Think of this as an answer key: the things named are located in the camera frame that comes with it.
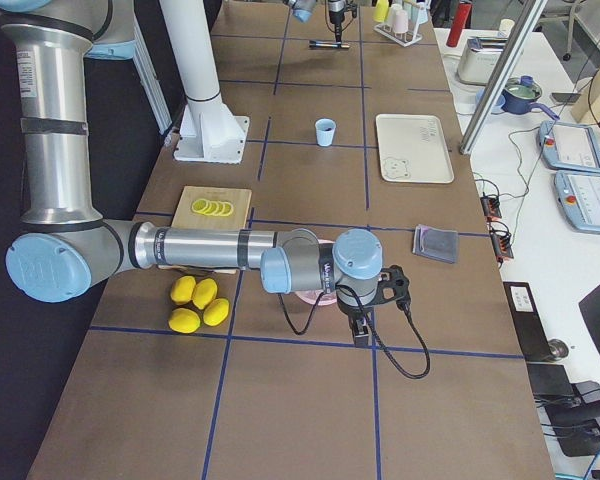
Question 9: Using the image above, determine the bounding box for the cream toaster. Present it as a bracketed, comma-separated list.
[457, 36, 507, 85]

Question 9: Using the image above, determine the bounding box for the steel muddler black tip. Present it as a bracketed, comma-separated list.
[309, 40, 350, 50]

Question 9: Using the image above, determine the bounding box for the red bottle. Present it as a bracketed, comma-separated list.
[446, 0, 472, 48]

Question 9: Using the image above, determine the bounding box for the lemon slice top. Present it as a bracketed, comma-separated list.
[191, 198, 209, 215]

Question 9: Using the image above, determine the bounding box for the yellow lemon upper left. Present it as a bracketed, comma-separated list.
[168, 308, 201, 334]

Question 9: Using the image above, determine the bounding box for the yellow upturned cup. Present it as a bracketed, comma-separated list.
[373, 0, 390, 23]

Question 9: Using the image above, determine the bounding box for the pink bowl of ice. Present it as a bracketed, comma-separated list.
[292, 239, 339, 306]

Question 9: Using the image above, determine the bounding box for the aluminium frame post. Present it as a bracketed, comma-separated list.
[459, 0, 548, 155]

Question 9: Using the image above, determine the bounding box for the wooden cutting board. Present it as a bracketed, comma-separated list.
[158, 185, 253, 276]

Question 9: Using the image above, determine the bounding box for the orange black power strip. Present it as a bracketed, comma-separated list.
[480, 195, 502, 221]

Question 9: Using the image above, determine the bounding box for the white wire cup rack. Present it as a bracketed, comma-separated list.
[374, 0, 431, 47]

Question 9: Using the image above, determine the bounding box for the blue bowl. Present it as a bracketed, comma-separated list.
[474, 88, 507, 116]

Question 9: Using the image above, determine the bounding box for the blue saucepan with handle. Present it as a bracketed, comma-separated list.
[502, 75, 559, 120]

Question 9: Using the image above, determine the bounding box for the light blue plastic cup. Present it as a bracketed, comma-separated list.
[315, 118, 336, 147]

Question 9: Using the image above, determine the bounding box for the pink upturned cup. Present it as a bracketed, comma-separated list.
[389, 9, 409, 35]

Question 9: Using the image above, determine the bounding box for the lemon slice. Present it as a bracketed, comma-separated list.
[191, 198, 209, 215]
[211, 201, 224, 216]
[220, 202, 234, 217]
[202, 201, 216, 215]

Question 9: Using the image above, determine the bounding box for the yellow lemon upper right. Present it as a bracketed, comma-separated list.
[170, 275, 197, 305]

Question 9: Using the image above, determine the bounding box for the yellow lemon lower left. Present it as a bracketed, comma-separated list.
[203, 298, 230, 327]

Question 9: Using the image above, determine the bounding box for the grey folded cloth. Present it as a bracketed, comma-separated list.
[412, 224, 459, 264]

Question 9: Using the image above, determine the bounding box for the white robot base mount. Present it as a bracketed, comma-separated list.
[160, 0, 250, 164]

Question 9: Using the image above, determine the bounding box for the lemon slice bottom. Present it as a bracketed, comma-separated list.
[220, 202, 234, 217]

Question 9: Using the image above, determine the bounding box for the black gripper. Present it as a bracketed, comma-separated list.
[336, 265, 411, 348]
[325, 0, 358, 43]

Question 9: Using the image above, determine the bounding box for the yellow lemon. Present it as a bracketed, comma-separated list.
[203, 298, 230, 327]
[191, 278, 218, 310]
[168, 308, 201, 334]
[170, 275, 197, 305]

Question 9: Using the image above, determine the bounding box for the cream bear serving tray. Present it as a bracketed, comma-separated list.
[375, 114, 454, 184]

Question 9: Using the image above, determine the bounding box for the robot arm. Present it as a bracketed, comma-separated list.
[283, 0, 358, 50]
[0, 30, 362, 350]

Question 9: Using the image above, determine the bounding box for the yellow lemon middle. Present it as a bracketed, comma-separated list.
[191, 278, 218, 310]

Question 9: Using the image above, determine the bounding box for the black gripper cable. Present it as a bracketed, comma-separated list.
[277, 282, 431, 380]

